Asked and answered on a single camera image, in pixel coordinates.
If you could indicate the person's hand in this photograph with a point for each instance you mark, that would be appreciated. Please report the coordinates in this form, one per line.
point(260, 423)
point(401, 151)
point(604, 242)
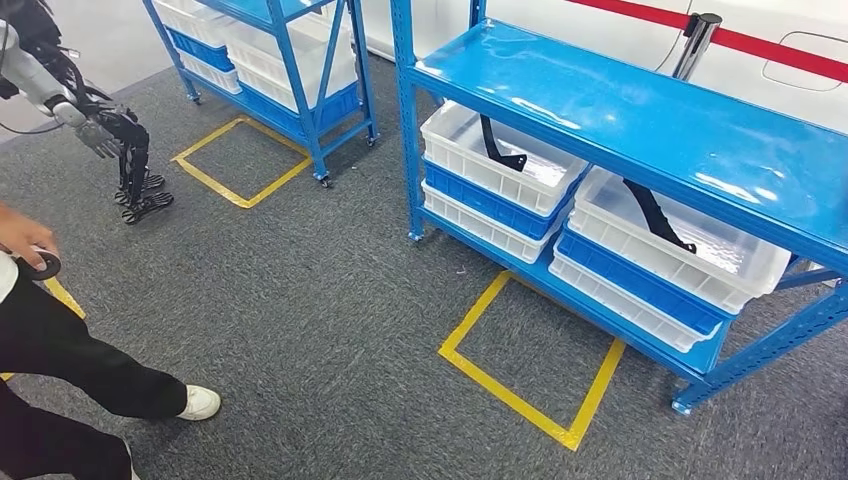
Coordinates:
point(23, 232)

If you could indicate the black round remote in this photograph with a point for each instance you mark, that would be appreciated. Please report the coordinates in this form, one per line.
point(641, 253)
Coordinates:
point(48, 268)

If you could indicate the blue metal shelf rack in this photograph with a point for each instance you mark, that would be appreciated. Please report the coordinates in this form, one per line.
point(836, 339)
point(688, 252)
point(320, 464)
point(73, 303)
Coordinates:
point(596, 112)
point(298, 79)

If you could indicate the black curved part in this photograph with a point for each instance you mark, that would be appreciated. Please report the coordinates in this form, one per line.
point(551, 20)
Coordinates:
point(656, 218)
point(493, 149)

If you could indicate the person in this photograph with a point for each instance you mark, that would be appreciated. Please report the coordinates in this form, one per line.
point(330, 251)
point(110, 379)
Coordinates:
point(60, 358)

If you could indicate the black humanoid robot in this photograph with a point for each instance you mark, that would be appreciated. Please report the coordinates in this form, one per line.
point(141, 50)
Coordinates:
point(132, 152)

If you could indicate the yellow floor tape marking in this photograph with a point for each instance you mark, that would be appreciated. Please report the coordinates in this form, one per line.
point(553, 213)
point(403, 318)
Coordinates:
point(503, 391)
point(212, 182)

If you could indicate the translucent white bin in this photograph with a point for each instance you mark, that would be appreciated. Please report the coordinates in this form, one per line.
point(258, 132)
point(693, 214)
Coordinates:
point(265, 60)

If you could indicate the large blue bin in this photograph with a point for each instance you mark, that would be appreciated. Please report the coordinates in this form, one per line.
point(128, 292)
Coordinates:
point(338, 109)

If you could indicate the red barrier belt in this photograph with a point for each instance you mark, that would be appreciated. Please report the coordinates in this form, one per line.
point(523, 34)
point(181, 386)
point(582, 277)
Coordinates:
point(629, 12)
point(782, 56)

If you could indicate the chrome stanchion post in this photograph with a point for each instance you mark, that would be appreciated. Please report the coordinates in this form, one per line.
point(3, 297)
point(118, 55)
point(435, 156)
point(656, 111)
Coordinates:
point(692, 46)

